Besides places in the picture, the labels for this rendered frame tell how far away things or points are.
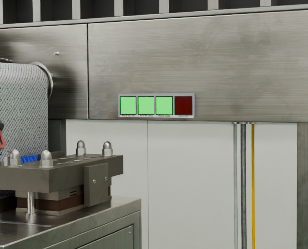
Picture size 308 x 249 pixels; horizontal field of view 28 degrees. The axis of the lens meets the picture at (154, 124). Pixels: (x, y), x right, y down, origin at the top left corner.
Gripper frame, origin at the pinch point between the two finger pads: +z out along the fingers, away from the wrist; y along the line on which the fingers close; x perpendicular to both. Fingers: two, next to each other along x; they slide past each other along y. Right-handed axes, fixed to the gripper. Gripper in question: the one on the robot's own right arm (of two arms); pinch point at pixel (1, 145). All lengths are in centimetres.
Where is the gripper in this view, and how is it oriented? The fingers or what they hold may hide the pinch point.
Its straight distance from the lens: 176.2
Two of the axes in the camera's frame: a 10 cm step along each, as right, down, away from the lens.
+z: 3.7, 4.5, 8.1
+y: 9.0, 0.2, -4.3
